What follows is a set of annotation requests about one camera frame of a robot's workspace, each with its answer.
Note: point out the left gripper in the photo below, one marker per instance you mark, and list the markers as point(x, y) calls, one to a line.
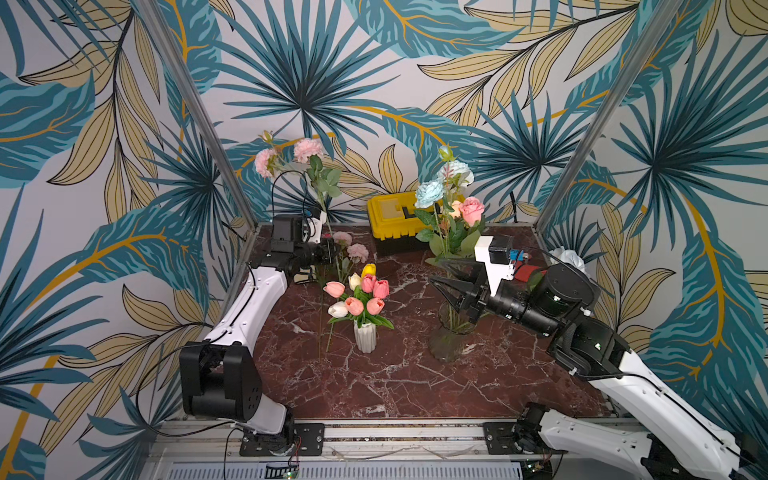
point(327, 255)

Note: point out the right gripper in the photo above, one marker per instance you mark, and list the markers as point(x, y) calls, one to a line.
point(477, 299)

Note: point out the white rose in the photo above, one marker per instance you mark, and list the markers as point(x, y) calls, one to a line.
point(569, 256)

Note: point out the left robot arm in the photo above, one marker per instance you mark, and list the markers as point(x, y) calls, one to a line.
point(219, 378)

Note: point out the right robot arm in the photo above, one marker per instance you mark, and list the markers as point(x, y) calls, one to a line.
point(677, 441)

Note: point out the glass vase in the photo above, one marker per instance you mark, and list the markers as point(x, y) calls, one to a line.
point(448, 341)

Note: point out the white ribbed vase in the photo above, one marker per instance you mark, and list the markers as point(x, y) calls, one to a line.
point(366, 337)

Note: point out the red work glove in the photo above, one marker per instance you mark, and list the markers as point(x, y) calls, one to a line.
point(523, 272)

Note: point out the tulip bouquet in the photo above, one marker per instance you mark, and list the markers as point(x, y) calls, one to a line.
point(361, 300)

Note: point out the yellow toolbox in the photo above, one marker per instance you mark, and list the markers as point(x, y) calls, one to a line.
point(394, 225)

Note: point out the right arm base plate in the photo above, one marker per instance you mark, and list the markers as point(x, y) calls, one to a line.
point(503, 438)

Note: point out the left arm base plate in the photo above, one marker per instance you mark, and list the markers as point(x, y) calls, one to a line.
point(302, 439)

